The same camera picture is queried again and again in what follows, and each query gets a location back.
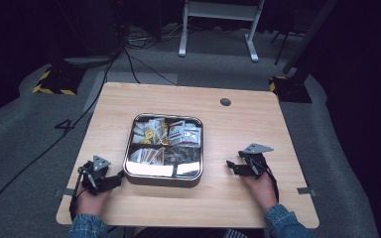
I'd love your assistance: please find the person's right hand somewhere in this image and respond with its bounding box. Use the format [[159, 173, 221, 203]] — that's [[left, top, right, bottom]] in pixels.
[[239, 171, 279, 213]]

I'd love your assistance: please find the square metal tin with compartments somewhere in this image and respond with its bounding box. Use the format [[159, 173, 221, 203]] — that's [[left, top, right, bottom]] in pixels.
[[122, 112, 204, 188]]

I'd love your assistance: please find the grey metal table bracket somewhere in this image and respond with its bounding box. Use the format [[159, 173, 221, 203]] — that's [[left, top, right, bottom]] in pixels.
[[54, 187, 75, 198], [296, 186, 318, 196]]

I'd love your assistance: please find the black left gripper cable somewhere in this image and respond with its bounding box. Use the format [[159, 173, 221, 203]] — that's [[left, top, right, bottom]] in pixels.
[[68, 170, 90, 222]]

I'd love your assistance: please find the person's left hand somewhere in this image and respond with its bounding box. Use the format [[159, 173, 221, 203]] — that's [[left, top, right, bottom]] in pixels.
[[74, 182, 112, 218]]

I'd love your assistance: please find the grey slanted metal pole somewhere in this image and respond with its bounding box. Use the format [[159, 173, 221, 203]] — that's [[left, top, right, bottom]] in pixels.
[[282, 0, 339, 75]]

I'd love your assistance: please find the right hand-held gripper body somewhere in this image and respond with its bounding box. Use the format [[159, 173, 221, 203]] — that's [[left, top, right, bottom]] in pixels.
[[237, 142, 275, 179]]

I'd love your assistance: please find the thin black floor cable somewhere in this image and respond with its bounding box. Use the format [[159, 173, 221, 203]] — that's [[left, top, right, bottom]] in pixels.
[[122, 49, 178, 86]]

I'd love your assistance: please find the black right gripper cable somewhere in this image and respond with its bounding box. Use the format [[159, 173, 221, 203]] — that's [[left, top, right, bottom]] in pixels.
[[263, 164, 281, 203]]

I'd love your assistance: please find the pile of dark sachets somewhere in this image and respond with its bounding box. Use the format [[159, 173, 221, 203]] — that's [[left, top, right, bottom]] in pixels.
[[164, 146, 201, 166]]

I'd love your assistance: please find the bundle of floor cables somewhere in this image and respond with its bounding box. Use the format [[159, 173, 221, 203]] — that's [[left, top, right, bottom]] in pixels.
[[124, 23, 188, 52]]

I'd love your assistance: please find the pile of white yellow sachets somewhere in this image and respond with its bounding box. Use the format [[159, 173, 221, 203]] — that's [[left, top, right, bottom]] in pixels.
[[132, 117, 169, 145]]

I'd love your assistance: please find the long black floor cable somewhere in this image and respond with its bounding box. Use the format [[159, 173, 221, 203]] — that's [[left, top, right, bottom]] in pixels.
[[0, 49, 122, 231]]

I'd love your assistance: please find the pile of brown striped sachets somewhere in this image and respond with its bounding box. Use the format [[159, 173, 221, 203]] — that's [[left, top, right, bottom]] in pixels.
[[129, 147, 166, 166]]

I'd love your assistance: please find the white metal stand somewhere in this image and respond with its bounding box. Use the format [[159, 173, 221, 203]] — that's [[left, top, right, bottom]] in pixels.
[[178, 0, 266, 63]]

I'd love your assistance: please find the pile of silver red-label sachets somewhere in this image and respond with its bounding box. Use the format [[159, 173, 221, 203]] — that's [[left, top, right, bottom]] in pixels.
[[167, 119, 202, 148]]

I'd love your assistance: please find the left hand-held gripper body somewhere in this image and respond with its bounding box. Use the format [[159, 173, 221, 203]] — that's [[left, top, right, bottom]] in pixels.
[[77, 155, 114, 196]]

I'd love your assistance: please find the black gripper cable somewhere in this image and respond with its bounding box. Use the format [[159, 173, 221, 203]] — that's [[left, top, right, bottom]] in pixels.
[[263, 164, 281, 203], [68, 170, 90, 222]]

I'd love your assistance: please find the black yellow-striped stand base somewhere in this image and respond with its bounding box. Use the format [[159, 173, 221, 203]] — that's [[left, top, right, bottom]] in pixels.
[[269, 75, 313, 104], [32, 66, 87, 96]]

